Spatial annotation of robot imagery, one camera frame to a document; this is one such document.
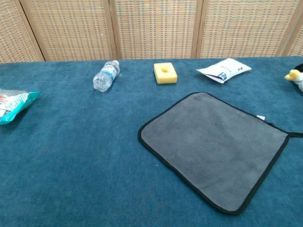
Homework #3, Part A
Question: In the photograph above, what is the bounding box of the yellow sponge with hole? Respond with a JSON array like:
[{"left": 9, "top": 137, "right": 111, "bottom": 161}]
[{"left": 153, "top": 62, "right": 178, "bottom": 86}]

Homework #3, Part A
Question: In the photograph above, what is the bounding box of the blue carpet table cover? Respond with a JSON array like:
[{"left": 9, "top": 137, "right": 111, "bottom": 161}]
[{"left": 0, "top": 56, "right": 303, "bottom": 227}]

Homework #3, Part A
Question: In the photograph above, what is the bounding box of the clear plastic water bottle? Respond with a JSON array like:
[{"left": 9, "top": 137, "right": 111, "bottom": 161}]
[{"left": 92, "top": 60, "right": 121, "bottom": 93}]

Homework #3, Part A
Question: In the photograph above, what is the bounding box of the teal snack bag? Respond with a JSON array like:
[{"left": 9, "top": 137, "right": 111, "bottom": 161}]
[{"left": 0, "top": 88, "right": 42, "bottom": 125}]

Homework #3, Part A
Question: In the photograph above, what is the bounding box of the grey and green microfibre cloth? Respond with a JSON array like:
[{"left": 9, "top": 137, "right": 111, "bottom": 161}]
[{"left": 137, "top": 92, "right": 303, "bottom": 215}]

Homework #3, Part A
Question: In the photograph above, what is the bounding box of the woven bamboo folding screen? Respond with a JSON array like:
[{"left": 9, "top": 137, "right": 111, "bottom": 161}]
[{"left": 0, "top": 0, "right": 303, "bottom": 64}]

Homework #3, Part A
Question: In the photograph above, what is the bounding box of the black white penguin plush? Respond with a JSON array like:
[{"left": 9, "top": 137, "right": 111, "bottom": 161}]
[{"left": 284, "top": 62, "right": 303, "bottom": 93}]

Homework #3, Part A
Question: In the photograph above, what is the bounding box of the white plastic pouch packet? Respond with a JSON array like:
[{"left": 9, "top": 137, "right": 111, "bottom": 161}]
[{"left": 195, "top": 58, "right": 252, "bottom": 84}]

